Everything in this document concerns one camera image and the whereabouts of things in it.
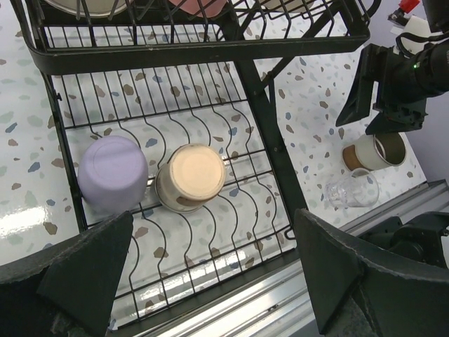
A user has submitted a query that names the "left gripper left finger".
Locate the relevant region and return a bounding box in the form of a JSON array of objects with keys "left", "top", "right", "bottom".
[{"left": 1, "top": 211, "right": 133, "bottom": 336}]

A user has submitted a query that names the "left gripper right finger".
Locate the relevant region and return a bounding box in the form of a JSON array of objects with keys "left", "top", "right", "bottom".
[{"left": 293, "top": 209, "right": 448, "bottom": 336}]

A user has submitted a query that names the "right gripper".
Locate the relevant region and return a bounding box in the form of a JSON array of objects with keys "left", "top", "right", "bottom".
[{"left": 335, "top": 44, "right": 430, "bottom": 135}]

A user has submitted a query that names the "steel cup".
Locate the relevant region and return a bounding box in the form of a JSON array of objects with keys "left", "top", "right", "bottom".
[
  {"left": 154, "top": 143, "right": 226, "bottom": 213},
  {"left": 342, "top": 133, "right": 407, "bottom": 171}
]

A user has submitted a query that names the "clear glass cup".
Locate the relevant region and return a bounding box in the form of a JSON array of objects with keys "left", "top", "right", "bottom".
[{"left": 323, "top": 168, "right": 380, "bottom": 208}]

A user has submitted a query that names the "purple plastic cup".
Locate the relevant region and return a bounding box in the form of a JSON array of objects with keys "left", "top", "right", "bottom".
[{"left": 78, "top": 136, "right": 149, "bottom": 214}]

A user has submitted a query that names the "red pink plastic cup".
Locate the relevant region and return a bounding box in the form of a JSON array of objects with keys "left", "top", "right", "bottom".
[{"left": 169, "top": 0, "right": 227, "bottom": 18}]

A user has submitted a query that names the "steel cup cork base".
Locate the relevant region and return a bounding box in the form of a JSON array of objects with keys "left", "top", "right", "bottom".
[{"left": 46, "top": 0, "right": 132, "bottom": 18}]

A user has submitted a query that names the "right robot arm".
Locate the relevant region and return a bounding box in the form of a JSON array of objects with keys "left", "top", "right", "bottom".
[{"left": 336, "top": 1, "right": 448, "bottom": 268}]

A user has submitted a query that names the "aluminium mounting rail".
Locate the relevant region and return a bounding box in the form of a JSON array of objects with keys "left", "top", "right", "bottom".
[{"left": 134, "top": 180, "right": 448, "bottom": 336}]

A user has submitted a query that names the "black wire dish rack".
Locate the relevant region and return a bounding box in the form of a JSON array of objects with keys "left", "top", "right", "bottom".
[{"left": 11, "top": 1, "right": 372, "bottom": 336}]

